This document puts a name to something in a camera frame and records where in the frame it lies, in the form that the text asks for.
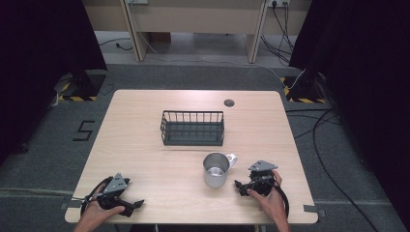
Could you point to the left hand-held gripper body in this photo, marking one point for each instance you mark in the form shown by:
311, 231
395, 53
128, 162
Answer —
115, 186

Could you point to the beige wooden desk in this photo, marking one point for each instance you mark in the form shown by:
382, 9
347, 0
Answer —
196, 17

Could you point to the person's left hand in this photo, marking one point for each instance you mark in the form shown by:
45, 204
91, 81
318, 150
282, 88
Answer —
100, 213

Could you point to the grey socket box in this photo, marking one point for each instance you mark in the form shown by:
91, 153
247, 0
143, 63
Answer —
138, 1

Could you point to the white power strip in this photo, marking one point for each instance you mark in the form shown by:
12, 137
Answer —
279, 2

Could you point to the black stand base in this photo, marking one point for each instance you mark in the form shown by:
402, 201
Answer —
86, 84
306, 86

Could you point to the black curtain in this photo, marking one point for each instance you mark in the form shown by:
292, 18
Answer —
38, 64
364, 64

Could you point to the grey tape strip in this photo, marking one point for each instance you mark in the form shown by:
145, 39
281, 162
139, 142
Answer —
314, 209
70, 204

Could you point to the person's right hand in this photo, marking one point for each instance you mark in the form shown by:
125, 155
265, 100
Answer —
273, 201

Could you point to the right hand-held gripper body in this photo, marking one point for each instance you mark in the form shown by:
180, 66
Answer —
261, 180

